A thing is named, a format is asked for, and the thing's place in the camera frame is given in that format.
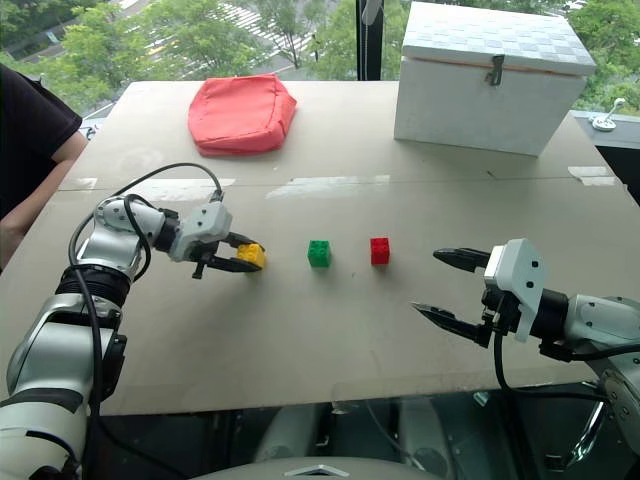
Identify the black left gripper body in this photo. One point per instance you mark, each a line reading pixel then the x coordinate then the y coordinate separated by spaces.
pixel 204 260

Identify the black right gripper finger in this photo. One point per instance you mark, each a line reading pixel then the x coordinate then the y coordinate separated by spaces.
pixel 457 325
pixel 465 258

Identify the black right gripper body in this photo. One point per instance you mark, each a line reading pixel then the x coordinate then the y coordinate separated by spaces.
pixel 502 312

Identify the yellow toy brick cube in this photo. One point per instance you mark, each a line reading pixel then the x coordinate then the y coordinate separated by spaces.
pixel 251 255

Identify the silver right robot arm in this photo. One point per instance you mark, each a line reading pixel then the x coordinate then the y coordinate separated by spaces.
pixel 600 315

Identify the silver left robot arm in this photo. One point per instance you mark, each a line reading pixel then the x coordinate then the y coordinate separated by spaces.
pixel 50 340

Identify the green toy brick cube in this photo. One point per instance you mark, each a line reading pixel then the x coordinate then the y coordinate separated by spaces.
pixel 319 253

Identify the red toy brick cube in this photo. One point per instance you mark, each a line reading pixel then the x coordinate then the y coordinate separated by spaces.
pixel 380 251

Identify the red fabric pouch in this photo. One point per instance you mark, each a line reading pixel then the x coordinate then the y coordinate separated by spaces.
pixel 242 115

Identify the white lidded box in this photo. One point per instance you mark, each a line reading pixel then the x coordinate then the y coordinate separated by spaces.
pixel 480 110

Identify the grey rounded shape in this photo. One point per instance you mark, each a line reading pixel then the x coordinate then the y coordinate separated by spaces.
pixel 287 435

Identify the metal box latch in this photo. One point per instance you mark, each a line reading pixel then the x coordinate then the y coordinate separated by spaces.
pixel 496 70

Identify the person's black shirt torso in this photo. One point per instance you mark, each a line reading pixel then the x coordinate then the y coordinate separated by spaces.
pixel 25 135

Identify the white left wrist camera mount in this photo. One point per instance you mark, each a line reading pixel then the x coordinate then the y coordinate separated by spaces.
pixel 205 224

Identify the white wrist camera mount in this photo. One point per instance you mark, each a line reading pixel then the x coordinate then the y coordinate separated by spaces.
pixel 205 224
pixel 525 270

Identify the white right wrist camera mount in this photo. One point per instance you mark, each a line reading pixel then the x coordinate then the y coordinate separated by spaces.
pixel 525 270

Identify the black window frame post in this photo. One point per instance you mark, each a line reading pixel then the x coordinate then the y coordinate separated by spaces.
pixel 370 50

